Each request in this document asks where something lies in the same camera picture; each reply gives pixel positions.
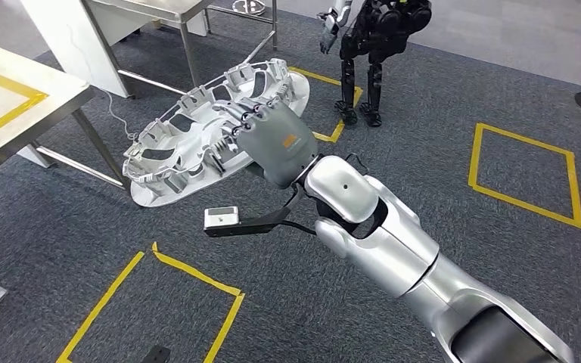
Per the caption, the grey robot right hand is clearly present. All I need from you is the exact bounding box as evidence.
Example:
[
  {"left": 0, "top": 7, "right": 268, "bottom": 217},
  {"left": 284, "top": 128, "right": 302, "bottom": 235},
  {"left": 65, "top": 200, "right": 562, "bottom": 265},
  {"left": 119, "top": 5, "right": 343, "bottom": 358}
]
[{"left": 213, "top": 99, "right": 320, "bottom": 190}]

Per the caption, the grey plastic wheel hubcap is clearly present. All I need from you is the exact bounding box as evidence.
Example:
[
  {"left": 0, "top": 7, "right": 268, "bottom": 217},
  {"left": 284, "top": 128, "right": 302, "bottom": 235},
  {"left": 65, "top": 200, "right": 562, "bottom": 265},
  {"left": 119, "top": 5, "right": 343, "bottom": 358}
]
[{"left": 122, "top": 58, "right": 312, "bottom": 208}]

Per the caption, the yellow tape on workbench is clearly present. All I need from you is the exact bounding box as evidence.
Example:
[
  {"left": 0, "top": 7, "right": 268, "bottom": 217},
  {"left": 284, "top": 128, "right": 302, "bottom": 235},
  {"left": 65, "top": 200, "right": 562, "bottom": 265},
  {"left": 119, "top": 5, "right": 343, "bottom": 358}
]
[{"left": 0, "top": 62, "right": 49, "bottom": 147}]

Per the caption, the steel workbench table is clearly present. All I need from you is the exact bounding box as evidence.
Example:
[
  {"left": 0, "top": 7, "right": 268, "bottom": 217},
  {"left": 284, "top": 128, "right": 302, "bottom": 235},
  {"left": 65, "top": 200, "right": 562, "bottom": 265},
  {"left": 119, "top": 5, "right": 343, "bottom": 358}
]
[{"left": 0, "top": 35, "right": 132, "bottom": 191}]

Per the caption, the yellow floor tape square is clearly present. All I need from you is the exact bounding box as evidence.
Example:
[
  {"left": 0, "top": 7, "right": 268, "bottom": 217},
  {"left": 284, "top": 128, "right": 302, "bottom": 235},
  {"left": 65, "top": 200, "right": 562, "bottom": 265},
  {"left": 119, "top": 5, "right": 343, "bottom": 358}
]
[
  {"left": 288, "top": 66, "right": 364, "bottom": 144},
  {"left": 55, "top": 241, "right": 247, "bottom": 363},
  {"left": 468, "top": 123, "right": 581, "bottom": 231}
]

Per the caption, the chrome round base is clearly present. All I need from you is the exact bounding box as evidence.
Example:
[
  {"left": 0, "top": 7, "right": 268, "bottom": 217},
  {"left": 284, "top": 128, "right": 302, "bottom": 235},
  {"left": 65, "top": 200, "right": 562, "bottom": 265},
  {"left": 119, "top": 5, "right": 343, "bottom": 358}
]
[{"left": 231, "top": 0, "right": 267, "bottom": 16}]

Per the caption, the black humanoid robot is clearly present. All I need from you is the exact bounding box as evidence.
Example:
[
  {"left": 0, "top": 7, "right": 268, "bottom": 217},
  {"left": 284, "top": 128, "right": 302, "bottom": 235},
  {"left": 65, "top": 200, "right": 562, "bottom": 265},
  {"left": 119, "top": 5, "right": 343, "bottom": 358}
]
[{"left": 318, "top": 0, "right": 433, "bottom": 128}]

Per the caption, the steel table white panel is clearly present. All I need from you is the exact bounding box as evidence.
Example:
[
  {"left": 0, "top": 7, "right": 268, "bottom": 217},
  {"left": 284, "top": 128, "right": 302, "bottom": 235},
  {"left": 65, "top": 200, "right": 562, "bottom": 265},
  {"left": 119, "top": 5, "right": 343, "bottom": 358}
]
[{"left": 20, "top": 0, "right": 279, "bottom": 98}]

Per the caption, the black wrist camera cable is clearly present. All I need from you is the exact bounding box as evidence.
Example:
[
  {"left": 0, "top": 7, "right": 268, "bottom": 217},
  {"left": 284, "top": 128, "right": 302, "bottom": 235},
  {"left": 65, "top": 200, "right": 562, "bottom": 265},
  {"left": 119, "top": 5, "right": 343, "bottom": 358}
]
[{"left": 278, "top": 220, "right": 319, "bottom": 237}]

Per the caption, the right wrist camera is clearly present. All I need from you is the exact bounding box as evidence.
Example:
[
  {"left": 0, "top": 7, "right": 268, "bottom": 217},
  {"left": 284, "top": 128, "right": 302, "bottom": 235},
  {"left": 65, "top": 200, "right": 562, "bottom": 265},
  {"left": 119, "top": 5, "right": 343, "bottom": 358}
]
[{"left": 204, "top": 190, "right": 302, "bottom": 238}]

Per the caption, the white power cord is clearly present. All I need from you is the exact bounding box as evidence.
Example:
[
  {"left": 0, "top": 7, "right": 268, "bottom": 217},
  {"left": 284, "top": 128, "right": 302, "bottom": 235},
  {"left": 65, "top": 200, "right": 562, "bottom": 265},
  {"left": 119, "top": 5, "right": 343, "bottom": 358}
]
[{"left": 104, "top": 87, "right": 138, "bottom": 141}]

